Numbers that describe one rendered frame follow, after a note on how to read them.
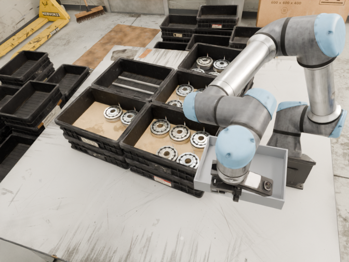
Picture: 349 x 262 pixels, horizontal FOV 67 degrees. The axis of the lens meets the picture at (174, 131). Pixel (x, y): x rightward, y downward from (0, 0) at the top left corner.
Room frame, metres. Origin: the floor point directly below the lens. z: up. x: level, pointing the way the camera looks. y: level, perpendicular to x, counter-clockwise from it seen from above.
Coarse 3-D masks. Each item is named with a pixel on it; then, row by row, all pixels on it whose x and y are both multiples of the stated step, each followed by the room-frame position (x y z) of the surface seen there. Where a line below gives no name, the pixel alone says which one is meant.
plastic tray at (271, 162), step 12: (204, 156) 0.54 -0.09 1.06; (264, 156) 0.52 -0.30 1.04; (276, 156) 0.51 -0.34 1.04; (204, 168) 0.51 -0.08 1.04; (252, 168) 0.48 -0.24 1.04; (264, 168) 0.47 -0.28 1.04; (276, 168) 0.47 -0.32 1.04; (204, 180) 0.46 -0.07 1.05; (276, 180) 0.42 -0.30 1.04; (276, 192) 0.38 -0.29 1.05; (264, 204) 0.34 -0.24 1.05; (276, 204) 0.33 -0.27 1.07
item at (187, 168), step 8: (152, 104) 1.01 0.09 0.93; (160, 104) 0.99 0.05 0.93; (144, 112) 0.95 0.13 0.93; (136, 120) 0.91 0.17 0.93; (120, 144) 0.77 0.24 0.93; (136, 152) 0.72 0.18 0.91; (144, 152) 0.71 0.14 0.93; (160, 160) 0.66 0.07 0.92; (168, 160) 0.65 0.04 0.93; (184, 168) 0.60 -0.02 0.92; (192, 168) 0.59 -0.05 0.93
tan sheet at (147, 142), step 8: (144, 136) 0.89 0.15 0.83; (152, 136) 0.88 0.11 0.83; (168, 136) 0.86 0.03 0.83; (136, 144) 0.84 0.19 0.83; (144, 144) 0.84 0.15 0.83; (152, 144) 0.83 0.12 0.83; (160, 144) 0.82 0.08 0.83; (168, 144) 0.81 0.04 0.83; (184, 144) 0.80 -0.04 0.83; (152, 152) 0.78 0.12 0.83; (184, 152) 0.75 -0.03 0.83; (192, 152) 0.74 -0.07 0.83; (200, 152) 0.74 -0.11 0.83
